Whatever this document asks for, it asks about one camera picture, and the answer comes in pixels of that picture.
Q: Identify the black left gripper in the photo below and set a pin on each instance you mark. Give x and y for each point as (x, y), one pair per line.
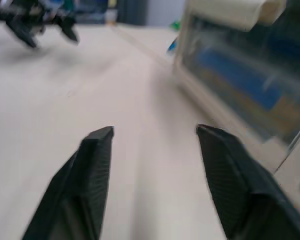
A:
(31, 11)

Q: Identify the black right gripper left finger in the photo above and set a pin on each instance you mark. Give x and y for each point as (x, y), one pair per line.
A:
(90, 180)

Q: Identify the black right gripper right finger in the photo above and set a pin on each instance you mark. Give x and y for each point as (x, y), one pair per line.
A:
(230, 180)

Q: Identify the cream toaster oven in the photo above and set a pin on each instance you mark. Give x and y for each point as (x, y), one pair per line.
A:
(242, 75)

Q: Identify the blue and green object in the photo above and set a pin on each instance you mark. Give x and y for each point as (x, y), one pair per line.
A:
(173, 37)

